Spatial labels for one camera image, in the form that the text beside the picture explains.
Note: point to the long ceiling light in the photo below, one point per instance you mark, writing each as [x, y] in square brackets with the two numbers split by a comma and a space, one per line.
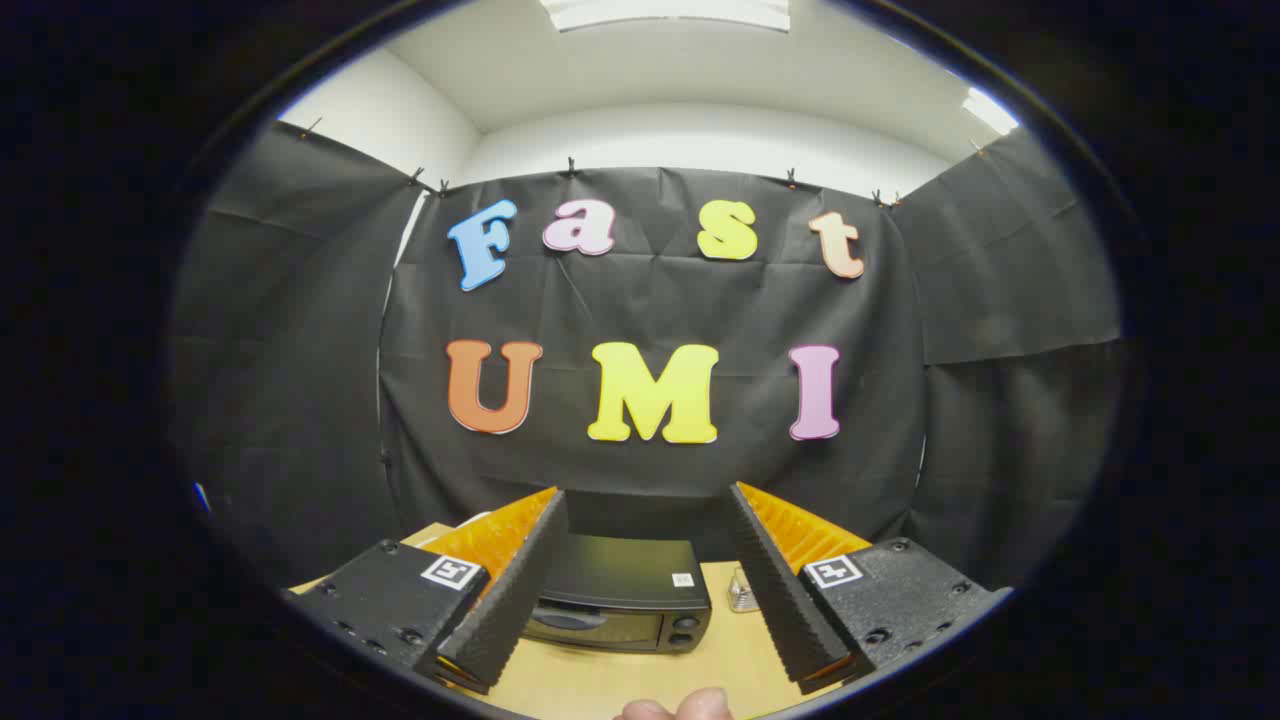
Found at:
[665, 12]

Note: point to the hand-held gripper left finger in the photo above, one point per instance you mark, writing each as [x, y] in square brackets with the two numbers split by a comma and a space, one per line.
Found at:
[515, 590]

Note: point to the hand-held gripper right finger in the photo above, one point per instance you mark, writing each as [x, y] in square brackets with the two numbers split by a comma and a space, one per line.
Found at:
[775, 590]

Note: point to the black toaster oven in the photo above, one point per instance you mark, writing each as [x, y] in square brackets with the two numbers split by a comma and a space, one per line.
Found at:
[620, 580]

